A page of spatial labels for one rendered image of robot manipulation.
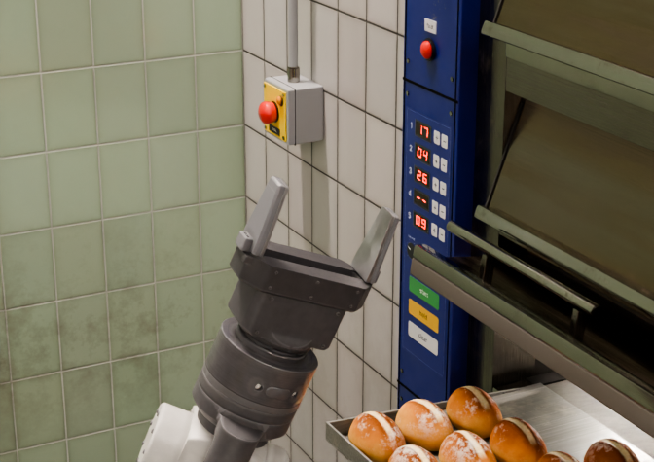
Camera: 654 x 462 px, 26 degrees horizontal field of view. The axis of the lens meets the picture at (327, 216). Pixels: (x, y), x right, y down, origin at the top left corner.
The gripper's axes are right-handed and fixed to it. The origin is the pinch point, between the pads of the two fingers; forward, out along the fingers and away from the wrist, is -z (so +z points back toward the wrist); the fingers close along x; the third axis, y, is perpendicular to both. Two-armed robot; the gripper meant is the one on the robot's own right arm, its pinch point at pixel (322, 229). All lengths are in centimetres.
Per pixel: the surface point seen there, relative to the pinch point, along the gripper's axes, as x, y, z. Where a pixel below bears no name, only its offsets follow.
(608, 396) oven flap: -52, 15, 16
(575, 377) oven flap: -52, 21, 17
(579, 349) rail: -51, 21, 14
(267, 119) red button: -53, 118, 23
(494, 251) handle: -54, 46, 13
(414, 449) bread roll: -49, 37, 38
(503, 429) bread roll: -62, 38, 34
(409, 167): -59, 81, 15
